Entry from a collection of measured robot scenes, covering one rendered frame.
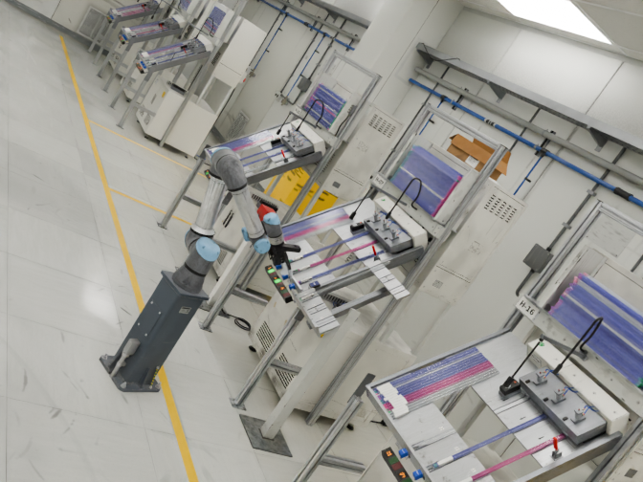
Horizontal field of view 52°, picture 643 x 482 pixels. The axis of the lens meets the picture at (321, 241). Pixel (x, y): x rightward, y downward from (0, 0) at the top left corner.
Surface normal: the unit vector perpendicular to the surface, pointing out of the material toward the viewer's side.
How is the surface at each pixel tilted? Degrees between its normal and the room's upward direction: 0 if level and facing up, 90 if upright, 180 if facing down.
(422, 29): 90
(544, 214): 90
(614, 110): 90
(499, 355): 44
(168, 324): 90
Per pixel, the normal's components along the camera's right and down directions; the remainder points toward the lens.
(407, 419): -0.14, -0.83
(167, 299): -0.59, -0.18
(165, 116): 0.38, 0.46
